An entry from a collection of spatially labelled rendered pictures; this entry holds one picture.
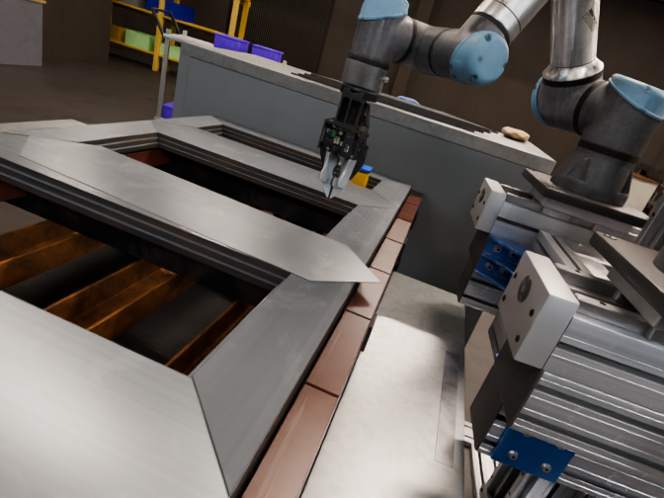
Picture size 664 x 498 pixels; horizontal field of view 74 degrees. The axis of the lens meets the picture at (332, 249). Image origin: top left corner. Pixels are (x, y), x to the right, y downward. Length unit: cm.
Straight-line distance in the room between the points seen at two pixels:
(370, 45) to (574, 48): 46
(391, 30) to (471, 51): 15
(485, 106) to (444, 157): 1001
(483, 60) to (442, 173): 79
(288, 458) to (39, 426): 20
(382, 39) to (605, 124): 48
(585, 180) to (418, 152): 62
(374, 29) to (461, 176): 79
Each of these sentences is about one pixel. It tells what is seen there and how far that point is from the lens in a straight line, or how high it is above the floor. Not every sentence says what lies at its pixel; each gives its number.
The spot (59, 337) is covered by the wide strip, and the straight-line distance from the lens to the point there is 49.
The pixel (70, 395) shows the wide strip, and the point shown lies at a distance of 43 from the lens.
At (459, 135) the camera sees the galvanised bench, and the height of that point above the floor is 104.
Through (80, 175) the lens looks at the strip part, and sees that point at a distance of 88.
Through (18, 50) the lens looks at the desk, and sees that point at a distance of 687.
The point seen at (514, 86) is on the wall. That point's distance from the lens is 1154.
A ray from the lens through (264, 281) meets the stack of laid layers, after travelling 66.
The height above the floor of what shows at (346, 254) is 85.
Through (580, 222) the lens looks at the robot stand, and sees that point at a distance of 105.
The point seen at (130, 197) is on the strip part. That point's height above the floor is 85.
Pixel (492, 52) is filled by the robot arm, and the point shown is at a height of 122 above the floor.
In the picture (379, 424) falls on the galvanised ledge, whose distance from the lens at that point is 72.
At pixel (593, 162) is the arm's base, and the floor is 110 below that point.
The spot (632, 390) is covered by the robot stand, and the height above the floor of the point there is 92.
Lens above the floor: 115
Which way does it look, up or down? 23 degrees down
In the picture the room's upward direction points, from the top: 17 degrees clockwise
